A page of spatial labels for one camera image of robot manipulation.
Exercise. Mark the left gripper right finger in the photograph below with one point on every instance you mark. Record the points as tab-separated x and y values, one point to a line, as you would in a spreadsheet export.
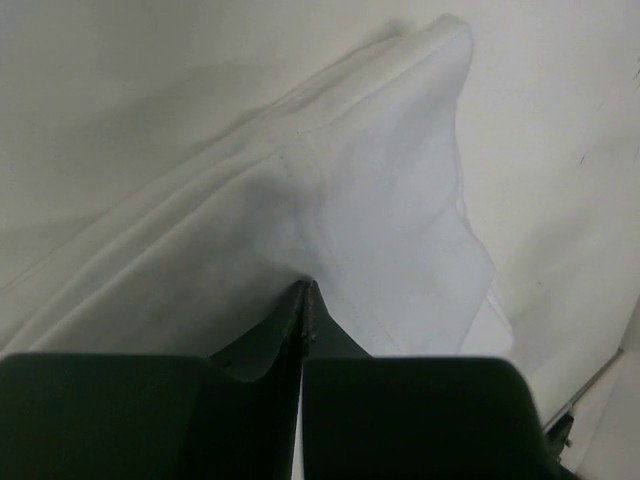
365	417

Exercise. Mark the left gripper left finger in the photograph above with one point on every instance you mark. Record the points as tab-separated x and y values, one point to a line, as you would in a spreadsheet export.
91	416

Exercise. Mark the white skirt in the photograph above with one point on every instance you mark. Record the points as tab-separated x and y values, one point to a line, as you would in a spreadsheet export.
352	180

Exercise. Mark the aluminium table edge rail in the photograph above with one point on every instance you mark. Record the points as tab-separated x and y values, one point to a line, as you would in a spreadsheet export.
574	426

